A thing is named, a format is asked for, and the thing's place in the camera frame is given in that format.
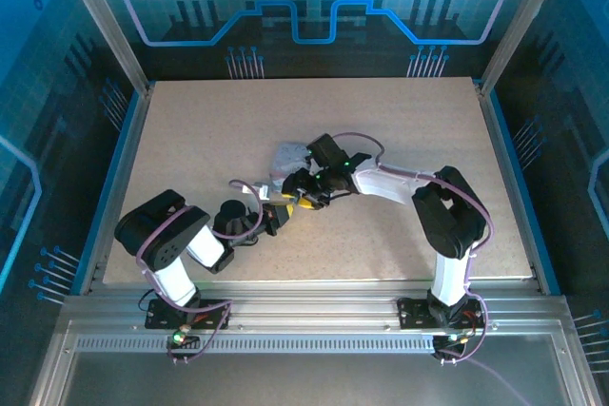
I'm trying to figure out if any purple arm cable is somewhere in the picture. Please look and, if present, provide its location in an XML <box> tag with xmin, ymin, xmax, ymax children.
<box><xmin>134</xmin><ymin>179</ymin><xmax>265</xmax><ymax>365</ymax></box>
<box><xmin>332</xmin><ymin>131</ymin><xmax>494</xmax><ymax>367</ymax></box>

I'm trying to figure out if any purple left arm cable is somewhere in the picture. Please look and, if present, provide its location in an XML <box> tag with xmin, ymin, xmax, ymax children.
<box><xmin>134</xmin><ymin>179</ymin><xmax>265</xmax><ymax>365</ymax></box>

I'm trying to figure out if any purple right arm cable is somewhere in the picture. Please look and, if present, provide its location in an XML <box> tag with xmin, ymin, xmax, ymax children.
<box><xmin>332</xmin><ymin>131</ymin><xmax>494</xmax><ymax>367</ymax></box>

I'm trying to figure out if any wide aluminium base rail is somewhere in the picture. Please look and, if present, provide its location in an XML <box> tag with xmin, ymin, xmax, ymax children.
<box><xmin>60</xmin><ymin>279</ymin><xmax>575</xmax><ymax>339</ymax></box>

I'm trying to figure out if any blue table edge strip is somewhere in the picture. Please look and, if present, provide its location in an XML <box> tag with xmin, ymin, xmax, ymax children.
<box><xmin>70</xmin><ymin>87</ymin><xmax>144</xmax><ymax>297</ymax></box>
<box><xmin>487</xmin><ymin>87</ymin><xmax>563</xmax><ymax>297</ymax></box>

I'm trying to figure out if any slotted aluminium cable duct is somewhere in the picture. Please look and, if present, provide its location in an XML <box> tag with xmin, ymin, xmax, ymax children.
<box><xmin>73</xmin><ymin>334</ymin><xmax>438</xmax><ymax>356</ymax></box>

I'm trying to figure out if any aluminium frame post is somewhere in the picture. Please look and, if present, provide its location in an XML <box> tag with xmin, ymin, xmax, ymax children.
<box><xmin>478</xmin><ymin>0</ymin><xmax>575</xmax><ymax>96</ymax></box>
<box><xmin>52</xmin><ymin>0</ymin><xmax>156</xmax><ymax>96</ymax></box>

